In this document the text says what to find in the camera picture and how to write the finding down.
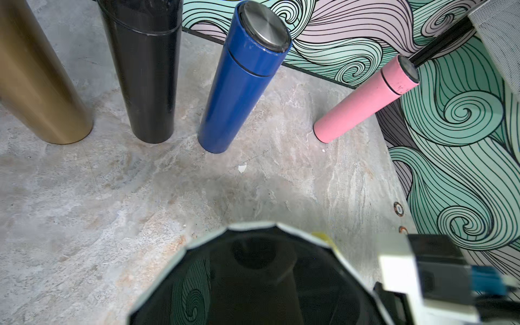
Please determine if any white thermos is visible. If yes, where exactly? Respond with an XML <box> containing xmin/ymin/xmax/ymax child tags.
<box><xmin>127</xmin><ymin>222</ymin><xmax>392</xmax><ymax>324</ymax></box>

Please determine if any blue thermos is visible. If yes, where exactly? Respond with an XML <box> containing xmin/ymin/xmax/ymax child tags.
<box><xmin>198</xmin><ymin>1</ymin><xmax>292</xmax><ymax>154</ymax></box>

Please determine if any pink thermos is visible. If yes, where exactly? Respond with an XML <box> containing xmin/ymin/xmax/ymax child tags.
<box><xmin>314</xmin><ymin>55</ymin><xmax>420</xmax><ymax>144</ymax></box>

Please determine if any black thermos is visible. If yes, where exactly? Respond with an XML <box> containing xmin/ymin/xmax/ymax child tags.
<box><xmin>97</xmin><ymin>0</ymin><xmax>183</xmax><ymax>144</ymax></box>

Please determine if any gold thermos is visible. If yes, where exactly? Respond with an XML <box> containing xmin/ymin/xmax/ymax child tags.
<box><xmin>1</xmin><ymin>1</ymin><xmax>93</xmax><ymax>145</ymax></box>

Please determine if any yellow cleaning cloth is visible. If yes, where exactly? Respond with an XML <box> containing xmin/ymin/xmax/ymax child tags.
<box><xmin>312</xmin><ymin>232</ymin><xmax>338</xmax><ymax>251</ymax></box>

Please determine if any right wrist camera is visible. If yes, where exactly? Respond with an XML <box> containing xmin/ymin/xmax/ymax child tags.
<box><xmin>374</xmin><ymin>234</ymin><xmax>519</xmax><ymax>324</ymax></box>

